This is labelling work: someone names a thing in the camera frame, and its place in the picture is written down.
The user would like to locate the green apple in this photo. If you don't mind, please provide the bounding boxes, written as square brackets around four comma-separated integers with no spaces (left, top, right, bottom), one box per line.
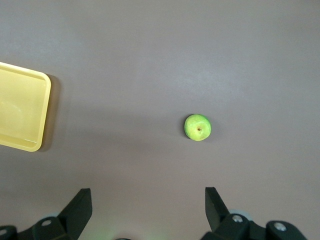
[184,113,212,142]

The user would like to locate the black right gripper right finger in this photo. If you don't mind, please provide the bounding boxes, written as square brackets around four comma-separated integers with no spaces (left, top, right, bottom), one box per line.
[201,186,307,240]

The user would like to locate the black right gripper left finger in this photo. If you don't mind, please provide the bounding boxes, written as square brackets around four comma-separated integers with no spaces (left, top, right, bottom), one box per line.
[0,188,93,240]

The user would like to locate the yellow plastic tray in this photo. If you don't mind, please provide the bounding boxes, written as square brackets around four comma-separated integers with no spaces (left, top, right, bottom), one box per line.
[0,61,52,153]

